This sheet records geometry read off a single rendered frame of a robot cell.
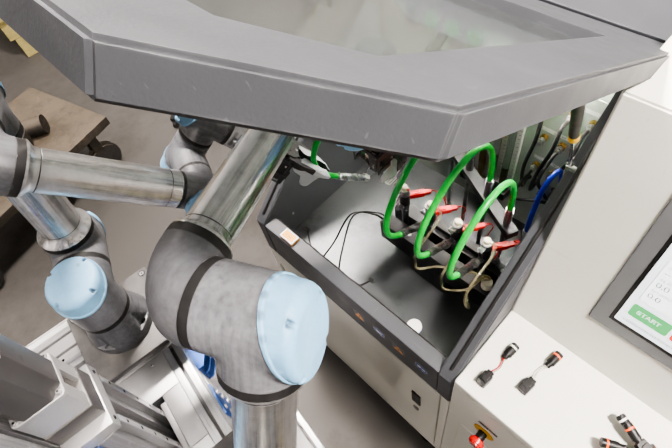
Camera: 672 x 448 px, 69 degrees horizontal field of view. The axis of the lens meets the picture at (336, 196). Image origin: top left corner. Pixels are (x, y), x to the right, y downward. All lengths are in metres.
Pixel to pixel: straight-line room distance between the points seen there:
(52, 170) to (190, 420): 0.66
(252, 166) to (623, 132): 0.58
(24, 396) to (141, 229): 2.07
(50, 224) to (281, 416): 0.69
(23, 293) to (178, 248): 2.44
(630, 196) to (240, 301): 0.66
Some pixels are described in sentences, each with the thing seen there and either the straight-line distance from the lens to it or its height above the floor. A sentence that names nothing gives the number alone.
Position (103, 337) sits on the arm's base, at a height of 1.11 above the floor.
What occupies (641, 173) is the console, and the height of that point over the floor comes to 1.44.
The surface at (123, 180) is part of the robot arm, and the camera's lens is 0.94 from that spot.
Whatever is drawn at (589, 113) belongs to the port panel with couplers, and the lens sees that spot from 1.16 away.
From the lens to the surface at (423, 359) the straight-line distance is 1.21.
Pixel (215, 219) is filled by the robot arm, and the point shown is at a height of 1.59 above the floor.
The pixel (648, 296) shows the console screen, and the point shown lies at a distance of 1.04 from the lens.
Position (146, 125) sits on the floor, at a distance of 3.43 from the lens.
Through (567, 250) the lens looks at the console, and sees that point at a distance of 1.06.
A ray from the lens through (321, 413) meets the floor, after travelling 2.18.
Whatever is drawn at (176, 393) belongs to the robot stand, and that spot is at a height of 0.95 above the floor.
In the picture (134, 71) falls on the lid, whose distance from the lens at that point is 0.30.
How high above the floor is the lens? 2.11
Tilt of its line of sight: 53 degrees down
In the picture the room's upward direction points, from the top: 13 degrees counter-clockwise
